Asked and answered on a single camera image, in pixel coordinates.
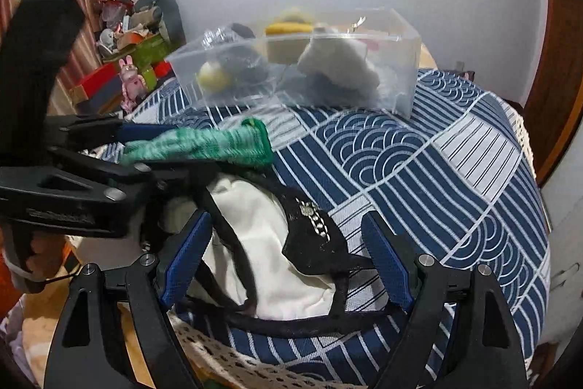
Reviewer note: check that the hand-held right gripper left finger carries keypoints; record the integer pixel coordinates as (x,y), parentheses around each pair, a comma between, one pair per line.
(186,254)

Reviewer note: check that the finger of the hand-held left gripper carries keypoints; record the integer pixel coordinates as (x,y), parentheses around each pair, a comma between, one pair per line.
(145,131)
(114,175)

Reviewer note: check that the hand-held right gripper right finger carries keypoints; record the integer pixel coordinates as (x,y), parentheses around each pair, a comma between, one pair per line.
(387,261)

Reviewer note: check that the green knitted sock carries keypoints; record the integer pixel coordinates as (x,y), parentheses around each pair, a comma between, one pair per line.
(214,145)

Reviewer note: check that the black cloth with rhinestones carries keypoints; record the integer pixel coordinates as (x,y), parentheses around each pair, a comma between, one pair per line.
(314,243)

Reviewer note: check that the white cloth with black trim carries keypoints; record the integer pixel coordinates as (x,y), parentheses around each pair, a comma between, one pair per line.
(264,243)

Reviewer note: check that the clear plastic box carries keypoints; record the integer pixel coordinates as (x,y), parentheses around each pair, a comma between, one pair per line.
(396,51)

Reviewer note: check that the black soft toy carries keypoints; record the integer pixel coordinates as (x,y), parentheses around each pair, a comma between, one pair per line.
(246,65)

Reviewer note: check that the person's left hand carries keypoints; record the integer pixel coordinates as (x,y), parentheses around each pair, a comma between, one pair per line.
(43,254)

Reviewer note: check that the pink rabbit figure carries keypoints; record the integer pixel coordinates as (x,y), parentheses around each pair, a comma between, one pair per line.
(132,81)

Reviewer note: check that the small white figure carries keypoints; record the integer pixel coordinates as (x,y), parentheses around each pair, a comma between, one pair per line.
(106,39)

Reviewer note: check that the red box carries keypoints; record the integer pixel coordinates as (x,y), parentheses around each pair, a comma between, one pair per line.
(98,79)

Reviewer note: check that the green box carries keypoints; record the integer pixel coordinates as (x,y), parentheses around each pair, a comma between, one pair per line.
(150,51)

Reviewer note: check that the yellow-green ball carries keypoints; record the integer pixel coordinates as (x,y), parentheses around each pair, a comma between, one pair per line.
(213,77)

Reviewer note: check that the blue wave-patterned blanket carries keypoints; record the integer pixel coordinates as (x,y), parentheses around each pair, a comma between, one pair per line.
(410,170)

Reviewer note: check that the grey plush backpack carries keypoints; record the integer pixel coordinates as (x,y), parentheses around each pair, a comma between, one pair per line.
(166,13)

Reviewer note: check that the yellow plush toy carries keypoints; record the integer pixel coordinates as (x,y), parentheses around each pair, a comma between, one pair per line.
(287,28)

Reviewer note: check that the white plush toy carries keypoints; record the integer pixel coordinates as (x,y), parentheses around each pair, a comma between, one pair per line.
(328,56)

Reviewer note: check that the wooden door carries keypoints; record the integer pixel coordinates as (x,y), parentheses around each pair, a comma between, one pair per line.
(551,74)

